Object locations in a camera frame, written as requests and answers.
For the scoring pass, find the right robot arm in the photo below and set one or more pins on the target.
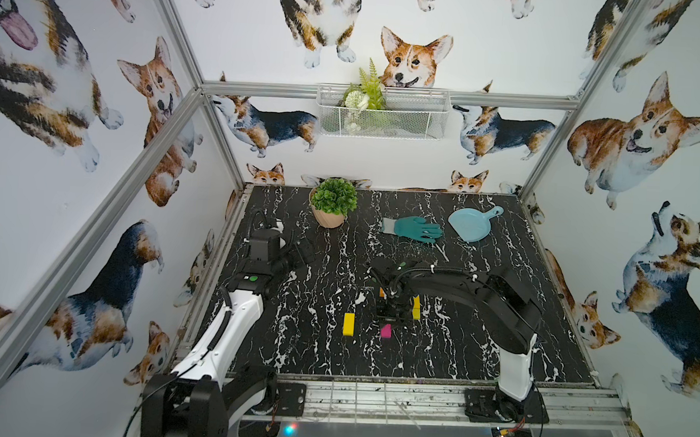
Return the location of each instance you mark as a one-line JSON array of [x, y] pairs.
[[510, 314]]

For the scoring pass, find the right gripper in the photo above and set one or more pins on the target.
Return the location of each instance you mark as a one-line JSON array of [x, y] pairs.
[[403, 315]]

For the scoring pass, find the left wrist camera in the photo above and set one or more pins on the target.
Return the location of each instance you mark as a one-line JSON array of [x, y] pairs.
[[274, 226]]

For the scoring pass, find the teal rubber glove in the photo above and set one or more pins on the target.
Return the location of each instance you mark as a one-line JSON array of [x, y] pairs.
[[415, 228]]

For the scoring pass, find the light blue dustpan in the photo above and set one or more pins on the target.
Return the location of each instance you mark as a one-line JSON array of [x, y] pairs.
[[472, 225]]

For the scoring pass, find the magenta block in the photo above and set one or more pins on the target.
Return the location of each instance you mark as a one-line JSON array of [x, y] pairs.
[[386, 331]]

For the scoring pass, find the fern and white flower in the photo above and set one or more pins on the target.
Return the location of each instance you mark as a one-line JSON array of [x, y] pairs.
[[365, 103]]

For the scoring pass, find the yellow long block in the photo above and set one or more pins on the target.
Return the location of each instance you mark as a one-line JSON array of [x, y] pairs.
[[416, 313]]

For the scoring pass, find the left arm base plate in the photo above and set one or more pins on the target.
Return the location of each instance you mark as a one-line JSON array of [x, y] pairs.
[[290, 401]]

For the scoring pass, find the green potted plant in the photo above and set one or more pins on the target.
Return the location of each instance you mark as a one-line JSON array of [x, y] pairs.
[[332, 201]]

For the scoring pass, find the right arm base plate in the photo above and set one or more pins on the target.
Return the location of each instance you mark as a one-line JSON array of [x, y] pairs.
[[494, 406]]

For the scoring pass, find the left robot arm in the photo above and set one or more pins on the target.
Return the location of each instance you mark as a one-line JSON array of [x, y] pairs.
[[196, 399]]

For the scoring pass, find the small yellow block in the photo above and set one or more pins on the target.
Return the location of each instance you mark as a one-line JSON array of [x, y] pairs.
[[349, 324]]

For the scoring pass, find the white wire basket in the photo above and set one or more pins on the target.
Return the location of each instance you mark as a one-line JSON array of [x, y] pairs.
[[400, 114]]

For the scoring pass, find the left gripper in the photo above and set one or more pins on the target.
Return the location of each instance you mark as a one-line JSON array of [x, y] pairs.
[[294, 257]]

